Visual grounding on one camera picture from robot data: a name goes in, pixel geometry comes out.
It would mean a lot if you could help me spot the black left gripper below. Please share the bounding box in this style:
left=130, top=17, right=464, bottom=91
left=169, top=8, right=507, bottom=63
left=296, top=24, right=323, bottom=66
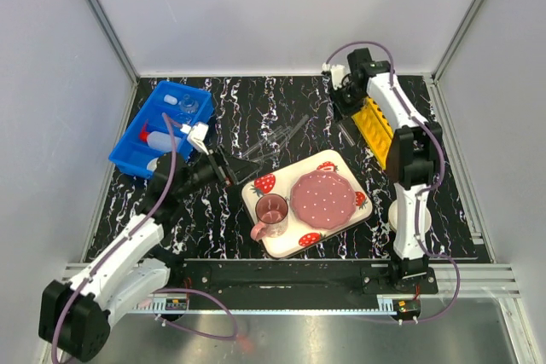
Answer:
left=176, top=144, right=262, bottom=199

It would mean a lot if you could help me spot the blue plastic compartment bin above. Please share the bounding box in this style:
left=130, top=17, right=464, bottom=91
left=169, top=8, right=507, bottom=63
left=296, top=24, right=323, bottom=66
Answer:
left=109, top=80, right=214, bottom=179

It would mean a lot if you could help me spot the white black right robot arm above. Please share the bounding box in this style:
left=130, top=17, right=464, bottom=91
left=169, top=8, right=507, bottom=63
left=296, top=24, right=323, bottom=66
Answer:
left=322, top=42, right=444, bottom=293

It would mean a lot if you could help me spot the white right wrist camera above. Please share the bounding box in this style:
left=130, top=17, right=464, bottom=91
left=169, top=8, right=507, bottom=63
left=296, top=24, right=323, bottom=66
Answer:
left=322, top=63, right=348, bottom=90

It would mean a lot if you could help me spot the pink polka dot plate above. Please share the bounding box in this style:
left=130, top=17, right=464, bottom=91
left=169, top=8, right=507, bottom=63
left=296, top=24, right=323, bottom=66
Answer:
left=289, top=170, right=357, bottom=230

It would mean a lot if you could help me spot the small clear glass beaker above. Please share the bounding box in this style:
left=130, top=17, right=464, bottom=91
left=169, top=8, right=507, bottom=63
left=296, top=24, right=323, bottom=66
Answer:
left=173, top=113, right=193, bottom=127

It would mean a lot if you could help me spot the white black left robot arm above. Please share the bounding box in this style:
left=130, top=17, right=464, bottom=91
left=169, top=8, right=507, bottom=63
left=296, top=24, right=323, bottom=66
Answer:
left=38, top=146, right=259, bottom=362

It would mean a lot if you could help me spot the yellow test tube rack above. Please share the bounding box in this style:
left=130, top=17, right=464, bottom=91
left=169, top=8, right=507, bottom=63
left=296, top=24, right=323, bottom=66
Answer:
left=351, top=97, right=393, bottom=170

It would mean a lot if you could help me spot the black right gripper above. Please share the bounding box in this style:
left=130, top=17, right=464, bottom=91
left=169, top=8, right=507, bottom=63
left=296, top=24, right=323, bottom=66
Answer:
left=326, top=82, right=366, bottom=125

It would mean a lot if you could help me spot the glass alcohol lamp white cap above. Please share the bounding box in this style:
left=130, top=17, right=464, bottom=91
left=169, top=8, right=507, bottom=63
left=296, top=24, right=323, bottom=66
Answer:
left=178, top=94, right=200, bottom=114

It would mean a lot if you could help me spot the strawberry pattern white tray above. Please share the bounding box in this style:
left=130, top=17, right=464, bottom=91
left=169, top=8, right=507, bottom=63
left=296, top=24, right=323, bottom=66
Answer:
left=241, top=149, right=373, bottom=259

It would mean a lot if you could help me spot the wash bottle with red cap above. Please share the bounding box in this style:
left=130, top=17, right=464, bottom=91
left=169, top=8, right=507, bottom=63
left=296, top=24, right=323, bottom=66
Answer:
left=138, top=121, right=182, bottom=153

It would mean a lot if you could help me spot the cream ceramic bowl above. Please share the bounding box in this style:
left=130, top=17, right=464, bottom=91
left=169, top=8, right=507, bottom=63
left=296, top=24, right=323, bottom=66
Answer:
left=388, top=200, right=432, bottom=233

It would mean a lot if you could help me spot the pink ghost pattern mug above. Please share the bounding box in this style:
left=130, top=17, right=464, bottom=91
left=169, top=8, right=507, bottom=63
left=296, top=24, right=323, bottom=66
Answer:
left=250, top=194, right=289, bottom=241

